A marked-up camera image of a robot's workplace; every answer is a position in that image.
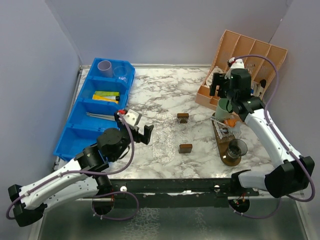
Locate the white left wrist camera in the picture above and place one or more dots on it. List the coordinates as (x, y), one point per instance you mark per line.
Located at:
(131, 117)

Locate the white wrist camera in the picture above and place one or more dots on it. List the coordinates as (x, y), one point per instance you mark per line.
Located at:
(234, 63)
(131, 117)

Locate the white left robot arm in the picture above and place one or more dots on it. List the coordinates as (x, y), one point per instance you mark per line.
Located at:
(83, 176)

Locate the lilac plastic cup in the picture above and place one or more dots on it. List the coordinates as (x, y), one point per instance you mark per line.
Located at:
(105, 68)

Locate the blue plastic bin organizer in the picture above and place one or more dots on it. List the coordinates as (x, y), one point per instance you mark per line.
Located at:
(81, 130)

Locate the white toothpaste tube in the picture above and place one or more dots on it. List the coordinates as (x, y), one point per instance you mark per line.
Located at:
(236, 130)

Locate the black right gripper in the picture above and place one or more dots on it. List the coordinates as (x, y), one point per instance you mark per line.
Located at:
(219, 79)

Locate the clear plastic cup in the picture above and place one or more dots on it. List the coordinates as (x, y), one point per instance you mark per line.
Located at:
(120, 73)

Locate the brown oval wooden tray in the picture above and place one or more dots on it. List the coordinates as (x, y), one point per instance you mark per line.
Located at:
(221, 149)

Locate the clear square toothbrush holder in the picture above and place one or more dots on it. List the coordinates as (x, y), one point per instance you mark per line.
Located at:
(223, 135)

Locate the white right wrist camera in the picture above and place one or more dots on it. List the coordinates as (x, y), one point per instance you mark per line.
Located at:
(234, 63)

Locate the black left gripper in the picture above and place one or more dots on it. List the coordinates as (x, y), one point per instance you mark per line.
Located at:
(144, 138)

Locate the peach compartment organizer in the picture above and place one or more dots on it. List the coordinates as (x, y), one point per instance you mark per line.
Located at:
(234, 44)

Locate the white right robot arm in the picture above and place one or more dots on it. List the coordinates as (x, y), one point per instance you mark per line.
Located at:
(292, 171)

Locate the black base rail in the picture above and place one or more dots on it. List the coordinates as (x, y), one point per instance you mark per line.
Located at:
(177, 193)

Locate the dark blue plastic cup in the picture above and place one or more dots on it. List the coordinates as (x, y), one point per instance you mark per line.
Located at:
(236, 149)

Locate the green plastic cup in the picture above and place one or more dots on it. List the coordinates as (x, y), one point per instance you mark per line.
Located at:
(224, 109)

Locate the brown lid clear box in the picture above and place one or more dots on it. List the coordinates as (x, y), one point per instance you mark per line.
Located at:
(182, 118)
(185, 148)

